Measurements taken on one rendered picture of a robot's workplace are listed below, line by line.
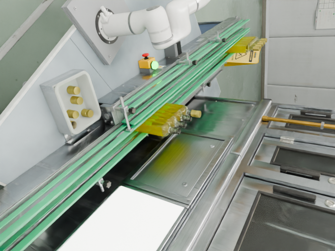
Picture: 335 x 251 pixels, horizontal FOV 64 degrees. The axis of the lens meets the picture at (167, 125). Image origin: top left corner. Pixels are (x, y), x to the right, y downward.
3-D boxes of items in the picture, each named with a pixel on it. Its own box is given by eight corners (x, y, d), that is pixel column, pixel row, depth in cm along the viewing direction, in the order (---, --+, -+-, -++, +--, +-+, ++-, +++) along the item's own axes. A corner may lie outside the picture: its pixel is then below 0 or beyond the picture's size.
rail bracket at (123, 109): (115, 129, 124) (137, 134, 118) (105, 96, 116) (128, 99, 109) (120, 126, 126) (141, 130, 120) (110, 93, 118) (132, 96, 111)
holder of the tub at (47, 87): (64, 143, 117) (76, 146, 113) (39, 84, 103) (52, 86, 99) (91, 123, 129) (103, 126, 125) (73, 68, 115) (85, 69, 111)
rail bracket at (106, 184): (86, 189, 115) (109, 197, 108) (81, 177, 111) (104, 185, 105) (92, 183, 118) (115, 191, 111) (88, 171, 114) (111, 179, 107)
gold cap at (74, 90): (65, 87, 111) (72, 88, 109) (72, 84, 114) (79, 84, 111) (68, 95, 113) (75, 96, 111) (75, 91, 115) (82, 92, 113)
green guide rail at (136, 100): (117, 109, 123) (131, 111, 119) (117, 107, 122) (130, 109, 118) (241, 20, 245) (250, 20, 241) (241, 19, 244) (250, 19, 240)
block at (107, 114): (103, 124, 127) (114, 126, 123) (97, 106, 122) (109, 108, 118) (108, 120, 129) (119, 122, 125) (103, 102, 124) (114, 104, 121)
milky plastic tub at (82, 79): (60, 133, 114) (74, 137, 110) (39, 84, 103) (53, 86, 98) (89, 114, 126) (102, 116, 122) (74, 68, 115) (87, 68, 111)
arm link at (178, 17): (181, -7, 119) (189, 29, 129) (138, 14, 111) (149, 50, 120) (195, -7, 112) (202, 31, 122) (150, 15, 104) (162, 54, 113)
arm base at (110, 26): (89, 19, 115) (117, 15, 107) (101, 0, 120) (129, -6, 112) (109, 46, 127) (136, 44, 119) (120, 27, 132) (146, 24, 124)
